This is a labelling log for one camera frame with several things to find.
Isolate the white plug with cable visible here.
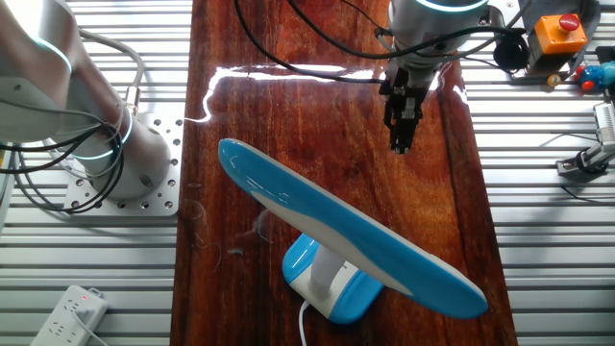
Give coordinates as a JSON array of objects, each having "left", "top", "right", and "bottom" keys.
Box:
[{"left": 70, "top": 307, "right": 110, "bottom": 346}]

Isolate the black base cable bundle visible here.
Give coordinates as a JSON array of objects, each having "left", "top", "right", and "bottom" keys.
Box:
[{"left": 0, "top": 98, "right": 126, "bottom": 215}]

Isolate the aluminium camera mount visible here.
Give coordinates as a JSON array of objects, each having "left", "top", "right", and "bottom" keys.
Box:
[{"left": 555, "top": 141, "right": 615, "bottom": 183}]

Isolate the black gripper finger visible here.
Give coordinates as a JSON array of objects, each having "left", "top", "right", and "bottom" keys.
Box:
[
  {"left": 403, "top": 98, "right": 425, "bottom": 155},
  {"left": 383, "top": 95, "right": 406, "bottom": 154}
]

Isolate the white power strip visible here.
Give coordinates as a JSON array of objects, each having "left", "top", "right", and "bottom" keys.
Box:
[{"left": 29, "top": 284, "right": 111, "bottom": 346}]

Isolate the black round cable connector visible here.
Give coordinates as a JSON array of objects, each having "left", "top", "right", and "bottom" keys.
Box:
[{"left": 492, "top": 32, "right": 530, "bottom": 72}]

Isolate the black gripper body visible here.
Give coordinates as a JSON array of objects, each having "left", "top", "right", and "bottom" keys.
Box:
[{"left": 378, "top": 60, "right": 435, "bottom": 122}]

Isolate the long black arm cable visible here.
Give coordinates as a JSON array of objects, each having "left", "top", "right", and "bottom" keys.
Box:
[{"left": 233, "top": 0, "right": 386, "bottom": 86}]

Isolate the orange emergency stop box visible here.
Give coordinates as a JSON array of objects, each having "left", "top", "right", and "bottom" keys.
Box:
[{"left": 527, "top": 12, "right": 589, "bottom": 69}]

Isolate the thin black cable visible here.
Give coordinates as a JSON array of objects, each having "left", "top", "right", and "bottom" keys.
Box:
[{"left": 559, "top": 185, "right": 600, "bottom": 203}]

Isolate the white ribbed device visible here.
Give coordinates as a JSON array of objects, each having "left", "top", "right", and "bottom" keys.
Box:
[{"left": 593, "top": 101, "right": 615, "bottom": 145}]

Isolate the blue and white desk lamp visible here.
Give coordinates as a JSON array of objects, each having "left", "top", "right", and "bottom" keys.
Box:
[{"left": 217, "top": 137, "right": 489, "bottom": 326}]

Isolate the white lamp power cable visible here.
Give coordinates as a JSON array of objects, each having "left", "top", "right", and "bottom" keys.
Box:
[{"left": 297, "top": 300, "right": 313, "bottom": 346}]

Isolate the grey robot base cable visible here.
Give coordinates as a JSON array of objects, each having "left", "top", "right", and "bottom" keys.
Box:
[{"left": 78, "top": 27, "right": 146, "bottom": 117}]

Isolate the blue and red toy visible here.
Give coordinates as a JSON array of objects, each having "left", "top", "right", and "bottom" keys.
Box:
[{"left": 575, "top": 61, "right": 615, "bottom": 92}]

